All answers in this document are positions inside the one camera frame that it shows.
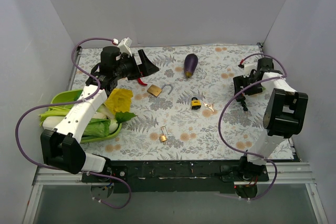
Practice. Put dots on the purple eggplant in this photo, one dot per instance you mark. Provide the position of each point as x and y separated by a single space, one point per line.
190 64

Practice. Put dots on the green tray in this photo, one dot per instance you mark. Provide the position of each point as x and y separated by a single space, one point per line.
73 95

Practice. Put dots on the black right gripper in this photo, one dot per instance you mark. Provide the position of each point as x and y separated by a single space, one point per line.
240 87

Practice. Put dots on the aluminium frame rail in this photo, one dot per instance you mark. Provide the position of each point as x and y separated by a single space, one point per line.
287 173

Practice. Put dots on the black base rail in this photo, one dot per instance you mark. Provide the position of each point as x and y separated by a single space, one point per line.
182 176

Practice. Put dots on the large brass padlock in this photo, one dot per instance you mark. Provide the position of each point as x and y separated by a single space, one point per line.
156 91

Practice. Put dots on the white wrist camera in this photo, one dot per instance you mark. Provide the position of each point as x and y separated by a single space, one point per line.
124 46
247 68

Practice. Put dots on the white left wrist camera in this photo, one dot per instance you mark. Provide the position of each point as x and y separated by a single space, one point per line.
124 46

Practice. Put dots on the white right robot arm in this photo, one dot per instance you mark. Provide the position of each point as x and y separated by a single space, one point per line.
283 117

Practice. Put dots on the yellow padlock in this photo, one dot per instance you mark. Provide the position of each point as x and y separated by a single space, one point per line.
195 103

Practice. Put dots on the green bok choy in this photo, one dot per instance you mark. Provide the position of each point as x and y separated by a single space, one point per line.
61 110

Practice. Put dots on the red chili pepper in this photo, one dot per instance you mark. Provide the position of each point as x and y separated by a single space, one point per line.
141 82

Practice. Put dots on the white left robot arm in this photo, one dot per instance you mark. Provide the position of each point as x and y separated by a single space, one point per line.
61 145

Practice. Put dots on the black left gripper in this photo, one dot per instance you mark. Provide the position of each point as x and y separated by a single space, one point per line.
135 67

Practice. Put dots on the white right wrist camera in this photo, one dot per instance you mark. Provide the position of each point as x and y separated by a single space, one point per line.
247 68

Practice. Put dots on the small brass padlock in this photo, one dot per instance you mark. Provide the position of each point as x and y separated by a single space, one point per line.
163 137

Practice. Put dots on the yellow padlock keys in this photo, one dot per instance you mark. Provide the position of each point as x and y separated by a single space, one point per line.
209 106

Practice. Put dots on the green lettuce leaf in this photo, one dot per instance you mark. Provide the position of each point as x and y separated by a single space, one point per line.
119 118

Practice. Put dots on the orange padlock black keys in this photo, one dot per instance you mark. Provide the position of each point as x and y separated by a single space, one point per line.
244 105

